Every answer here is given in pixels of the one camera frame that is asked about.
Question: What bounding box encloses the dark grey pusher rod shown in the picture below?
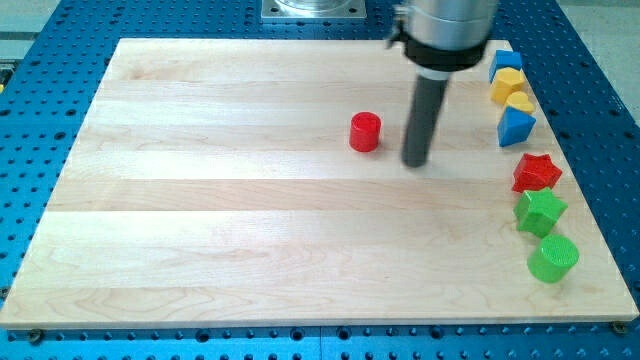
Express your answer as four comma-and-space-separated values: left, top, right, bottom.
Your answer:
401, 76, 448, 168

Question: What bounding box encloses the red star block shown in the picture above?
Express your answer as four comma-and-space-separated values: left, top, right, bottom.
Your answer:
512, 153, 563, 193

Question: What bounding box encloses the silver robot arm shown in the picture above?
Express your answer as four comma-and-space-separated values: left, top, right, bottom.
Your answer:
387, 0, 497, 168

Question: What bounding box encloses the green star block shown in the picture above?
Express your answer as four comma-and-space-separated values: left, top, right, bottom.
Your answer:
513, 187, 568, 238

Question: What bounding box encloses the red cylinder block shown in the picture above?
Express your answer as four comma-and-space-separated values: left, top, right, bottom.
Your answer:
349, 112, 382, 152

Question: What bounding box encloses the yellow hexagon block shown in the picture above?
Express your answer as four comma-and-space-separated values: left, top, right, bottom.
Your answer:
490, 67, 525, 104

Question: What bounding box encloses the blue cube block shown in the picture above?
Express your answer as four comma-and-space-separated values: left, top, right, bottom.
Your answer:
488, 49, 523, 83

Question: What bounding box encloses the yellow heart block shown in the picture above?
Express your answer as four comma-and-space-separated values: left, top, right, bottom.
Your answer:
504, 91, 535, 115

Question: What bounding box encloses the blue triangle block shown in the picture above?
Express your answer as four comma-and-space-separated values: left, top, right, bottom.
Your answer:
497, 107, 536, 147

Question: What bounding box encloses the green cylinder block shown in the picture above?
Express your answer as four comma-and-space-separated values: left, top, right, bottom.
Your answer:
527, 234, 580, 283

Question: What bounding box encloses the light wooden board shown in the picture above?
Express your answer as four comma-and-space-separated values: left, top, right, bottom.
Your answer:
1, 39, 638, 329

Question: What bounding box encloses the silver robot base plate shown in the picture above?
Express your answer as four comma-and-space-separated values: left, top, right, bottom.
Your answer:
261, 0, 367, 20

